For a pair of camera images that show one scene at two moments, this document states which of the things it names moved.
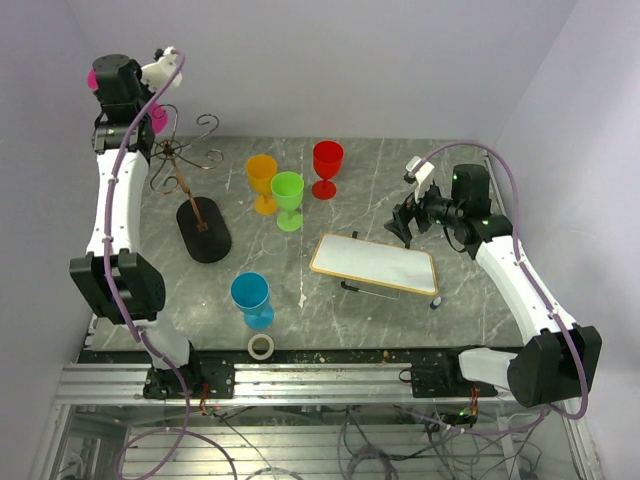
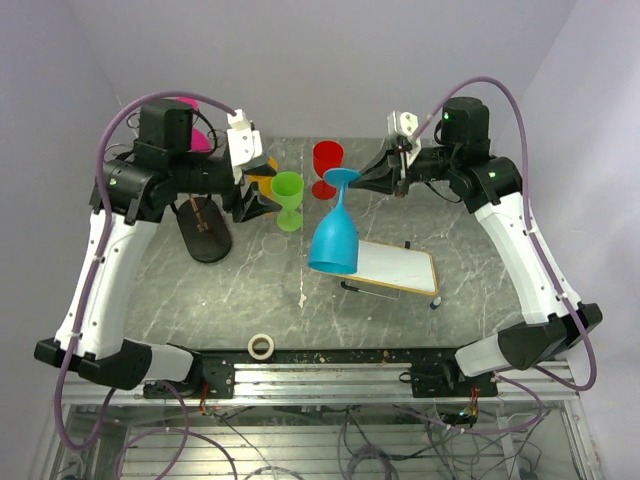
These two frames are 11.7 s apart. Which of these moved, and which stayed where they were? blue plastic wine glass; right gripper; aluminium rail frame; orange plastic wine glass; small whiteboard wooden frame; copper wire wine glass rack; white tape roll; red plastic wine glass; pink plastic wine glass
Moved: blue plastic wine glass; right gripper; pink plastic wine glass
Stayed: red plastic wine glass; white tape roll; small whiteboard wooden frame; orange plastic wine glass; aluminium rail frame; copper wire wine glass rack
